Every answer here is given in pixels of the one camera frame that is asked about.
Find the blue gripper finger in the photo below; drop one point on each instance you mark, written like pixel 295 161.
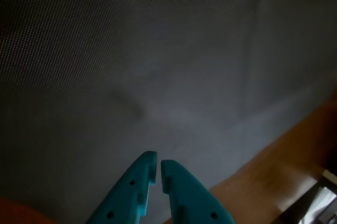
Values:
pixel 189 203
pixel 123 197

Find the grey textured table mat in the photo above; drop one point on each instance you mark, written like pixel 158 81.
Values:
pixel 131 63

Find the dark frame beside table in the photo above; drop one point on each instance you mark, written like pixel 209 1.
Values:
pixel 300 205

